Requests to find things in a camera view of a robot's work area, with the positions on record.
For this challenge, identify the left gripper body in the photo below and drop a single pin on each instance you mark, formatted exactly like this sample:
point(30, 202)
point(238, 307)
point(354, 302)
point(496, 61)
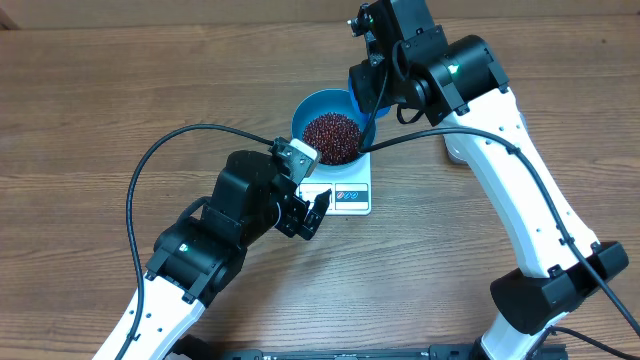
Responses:
point(291, 215)

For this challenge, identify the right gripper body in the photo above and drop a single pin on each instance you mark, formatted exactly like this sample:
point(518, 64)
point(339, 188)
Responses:
point(377, 94)

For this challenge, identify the blue plastic scoop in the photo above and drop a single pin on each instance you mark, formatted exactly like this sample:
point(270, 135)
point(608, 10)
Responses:
point(365, 116)

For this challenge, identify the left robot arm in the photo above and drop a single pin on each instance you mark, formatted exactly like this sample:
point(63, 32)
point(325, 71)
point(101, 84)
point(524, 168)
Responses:
point(204, 250)

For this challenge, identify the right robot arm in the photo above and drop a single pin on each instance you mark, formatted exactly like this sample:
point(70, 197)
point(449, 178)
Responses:
point(463, 91)

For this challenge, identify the white kitchen scale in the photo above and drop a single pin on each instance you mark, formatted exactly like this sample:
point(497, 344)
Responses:
point(350, 186)

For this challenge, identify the teal metal bowl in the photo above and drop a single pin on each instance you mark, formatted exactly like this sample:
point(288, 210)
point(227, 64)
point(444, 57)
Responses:
point(322, 102)

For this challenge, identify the red beans in bowl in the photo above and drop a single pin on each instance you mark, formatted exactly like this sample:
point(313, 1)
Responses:
point(335, 136)

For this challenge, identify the clear plastic container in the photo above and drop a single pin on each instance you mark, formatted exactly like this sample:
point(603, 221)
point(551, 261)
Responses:
point(453, 153)

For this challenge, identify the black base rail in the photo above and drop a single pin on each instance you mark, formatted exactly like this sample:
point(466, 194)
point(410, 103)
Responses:
point(194, 348)

